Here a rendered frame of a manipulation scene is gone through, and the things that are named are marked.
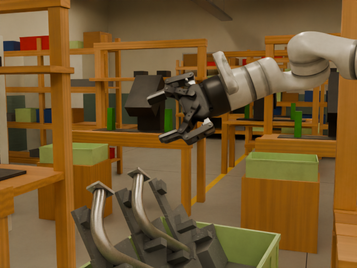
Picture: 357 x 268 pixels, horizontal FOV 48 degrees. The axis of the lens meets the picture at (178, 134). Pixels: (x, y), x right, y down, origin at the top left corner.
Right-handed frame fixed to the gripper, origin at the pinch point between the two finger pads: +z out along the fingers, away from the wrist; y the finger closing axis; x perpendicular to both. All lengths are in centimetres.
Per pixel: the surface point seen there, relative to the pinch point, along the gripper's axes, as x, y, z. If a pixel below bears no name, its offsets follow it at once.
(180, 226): -50, -5, 9
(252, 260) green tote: -69, -18, -7
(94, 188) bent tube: -17.3, -0.5, 21.1
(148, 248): -36.3, -12.6, 16.6
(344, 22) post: -74, 60, -77
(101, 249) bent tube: -17.1, -15.0, 21.9
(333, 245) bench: -127, -12, -43
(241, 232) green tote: -64, -9, -7
